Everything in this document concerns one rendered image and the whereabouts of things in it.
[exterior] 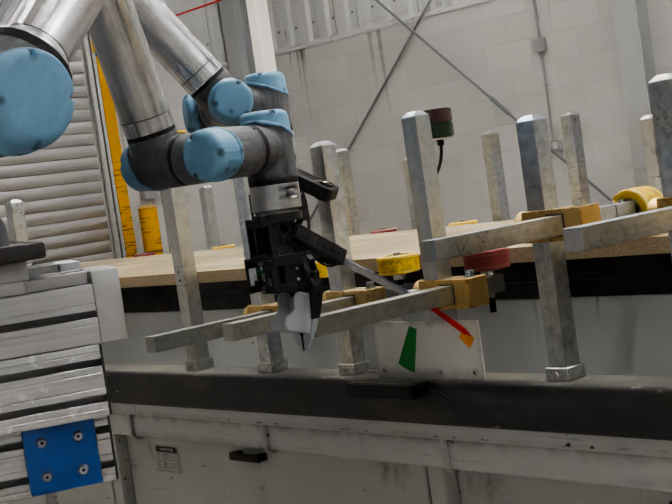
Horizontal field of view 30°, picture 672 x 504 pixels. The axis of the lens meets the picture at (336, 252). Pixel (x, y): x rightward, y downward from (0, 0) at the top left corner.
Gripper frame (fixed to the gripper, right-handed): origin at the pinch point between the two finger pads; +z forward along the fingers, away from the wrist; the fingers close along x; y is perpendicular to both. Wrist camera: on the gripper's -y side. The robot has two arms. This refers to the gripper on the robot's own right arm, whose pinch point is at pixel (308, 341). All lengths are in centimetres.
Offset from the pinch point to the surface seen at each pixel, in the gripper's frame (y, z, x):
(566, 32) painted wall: -703, -119, -482
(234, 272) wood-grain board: -49, -7, -83
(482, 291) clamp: -34.7, -1.8, 5.0
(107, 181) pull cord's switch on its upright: -141, -38, -284
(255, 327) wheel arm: -8.1, -0.9, -23.5
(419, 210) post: -32.0, -16.6, -4.4
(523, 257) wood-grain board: -48.9, -5.6, 2.6
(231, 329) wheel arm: -3.4, -1.4, -24.0
